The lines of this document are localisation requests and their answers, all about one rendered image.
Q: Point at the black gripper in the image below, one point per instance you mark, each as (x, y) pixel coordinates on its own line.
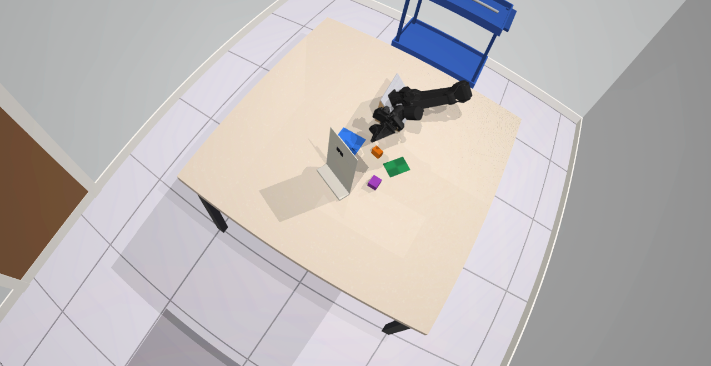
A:
(387, 128)

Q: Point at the blue square zone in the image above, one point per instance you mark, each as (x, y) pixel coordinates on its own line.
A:
(352, 140)

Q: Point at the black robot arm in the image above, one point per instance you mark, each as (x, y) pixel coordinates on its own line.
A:
(415, 101)

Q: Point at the green flat square mat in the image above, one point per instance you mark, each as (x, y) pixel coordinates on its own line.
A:
(396, 167)

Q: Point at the purple cube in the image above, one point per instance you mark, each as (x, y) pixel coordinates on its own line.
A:
(374, 182)

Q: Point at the beige wall panel with square sockets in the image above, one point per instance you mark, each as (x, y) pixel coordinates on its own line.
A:
(339, 170)

